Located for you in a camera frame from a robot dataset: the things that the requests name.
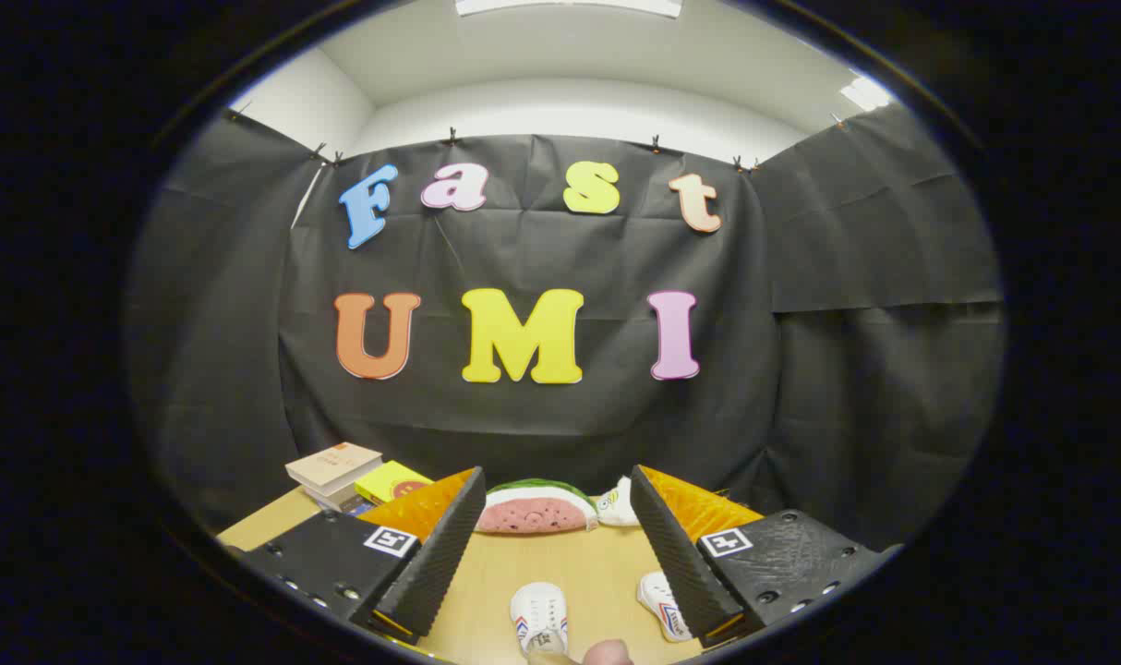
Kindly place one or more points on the white plush toy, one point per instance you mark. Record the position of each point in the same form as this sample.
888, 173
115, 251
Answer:
619, 506

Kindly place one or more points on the watermelon slice plush toy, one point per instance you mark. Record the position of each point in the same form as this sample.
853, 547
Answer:
535, 511

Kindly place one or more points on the grey book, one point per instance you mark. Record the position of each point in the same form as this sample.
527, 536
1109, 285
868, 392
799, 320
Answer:
337, 499

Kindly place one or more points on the blue book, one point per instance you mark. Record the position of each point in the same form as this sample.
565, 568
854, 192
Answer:
361, 507

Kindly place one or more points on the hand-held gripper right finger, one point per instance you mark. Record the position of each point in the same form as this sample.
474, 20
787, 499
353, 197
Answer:
676, 563

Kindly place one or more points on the ceiling light panel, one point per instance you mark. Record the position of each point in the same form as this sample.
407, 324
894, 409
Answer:
570, 6
865, 92

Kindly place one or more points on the white canvas shoe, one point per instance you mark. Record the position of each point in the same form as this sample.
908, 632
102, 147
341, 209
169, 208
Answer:
539, 614
662, 602

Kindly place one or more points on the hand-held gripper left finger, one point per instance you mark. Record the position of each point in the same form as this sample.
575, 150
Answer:
436, 563

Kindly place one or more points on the yellow book with red circle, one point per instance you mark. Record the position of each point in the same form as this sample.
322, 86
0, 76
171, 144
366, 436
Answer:
390, 480

